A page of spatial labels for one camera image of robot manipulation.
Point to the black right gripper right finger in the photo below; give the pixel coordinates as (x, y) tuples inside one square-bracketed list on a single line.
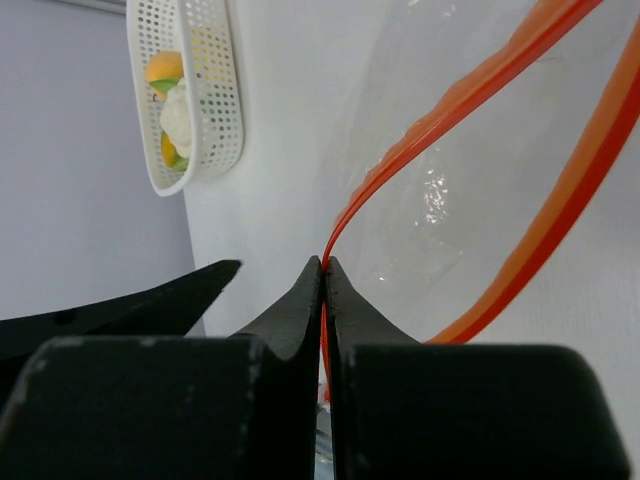
[(405, 410)]

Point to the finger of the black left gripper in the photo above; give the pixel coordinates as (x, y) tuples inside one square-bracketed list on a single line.
[(169, 309)]

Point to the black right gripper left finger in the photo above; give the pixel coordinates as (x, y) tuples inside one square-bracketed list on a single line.
[(171, 407)]

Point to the clear zip bag orange zipper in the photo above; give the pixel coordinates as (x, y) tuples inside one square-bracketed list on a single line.
[(429, 242)]

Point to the white cauliflower with green leaves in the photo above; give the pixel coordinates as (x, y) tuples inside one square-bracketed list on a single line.
[(175, 118)]

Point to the green orange mango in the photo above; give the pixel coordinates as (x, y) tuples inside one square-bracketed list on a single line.
[(168, 151)]

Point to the orange fruit with leaf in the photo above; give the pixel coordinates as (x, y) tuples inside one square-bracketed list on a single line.
[(164, 65)]

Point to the white perforated plastic basket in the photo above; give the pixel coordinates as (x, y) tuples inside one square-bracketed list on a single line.
[(201, 32)]

